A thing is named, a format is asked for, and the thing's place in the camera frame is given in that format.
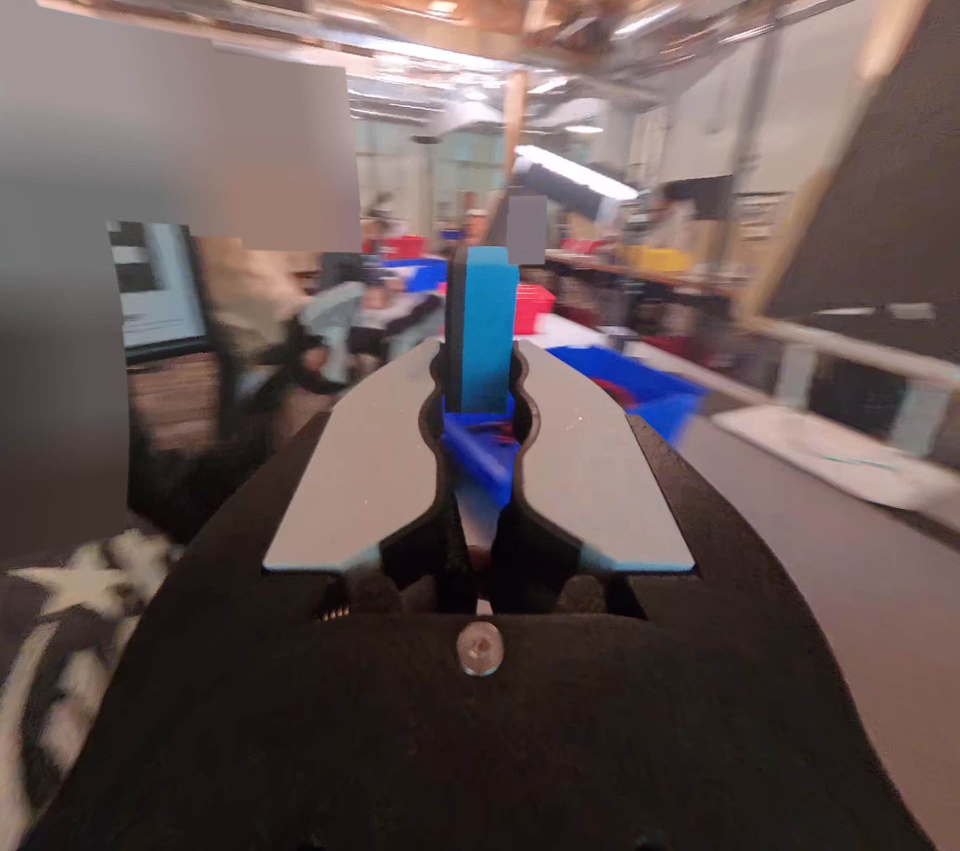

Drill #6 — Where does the tag poster on black stand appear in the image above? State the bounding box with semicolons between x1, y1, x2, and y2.
107;221;226;372

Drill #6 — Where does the blue bin with tag sticker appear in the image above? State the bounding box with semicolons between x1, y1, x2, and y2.
441;344;708;501

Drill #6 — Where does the studio light panel on stand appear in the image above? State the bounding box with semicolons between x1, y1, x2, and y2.
512;144;640;222

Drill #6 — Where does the yellow plastic bin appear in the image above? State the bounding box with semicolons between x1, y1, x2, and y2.
624;245;695;273

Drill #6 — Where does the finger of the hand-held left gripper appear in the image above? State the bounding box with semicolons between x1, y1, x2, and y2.
386;296;446;359

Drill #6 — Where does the small blue plastic bin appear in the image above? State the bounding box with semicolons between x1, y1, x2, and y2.
384;257;451;291

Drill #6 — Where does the long wooden workbench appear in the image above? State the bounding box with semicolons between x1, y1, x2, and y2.
546;251;740;342

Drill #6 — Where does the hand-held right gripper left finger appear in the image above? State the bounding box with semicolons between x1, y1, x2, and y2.
262;338;451;573

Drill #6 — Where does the black printed shirt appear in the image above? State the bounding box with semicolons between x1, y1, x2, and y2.
0;528;189;851

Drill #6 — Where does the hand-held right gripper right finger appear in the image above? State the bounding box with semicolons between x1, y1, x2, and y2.
512;338;696;575

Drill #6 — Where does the black board on white stand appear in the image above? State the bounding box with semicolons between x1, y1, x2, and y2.
712;0;960;511

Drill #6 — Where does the blue and black foam block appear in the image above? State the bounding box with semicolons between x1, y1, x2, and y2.
444;245;521;415

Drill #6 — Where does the red plastic bin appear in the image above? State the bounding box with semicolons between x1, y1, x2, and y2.
513;284;558;336
363;236;429;261

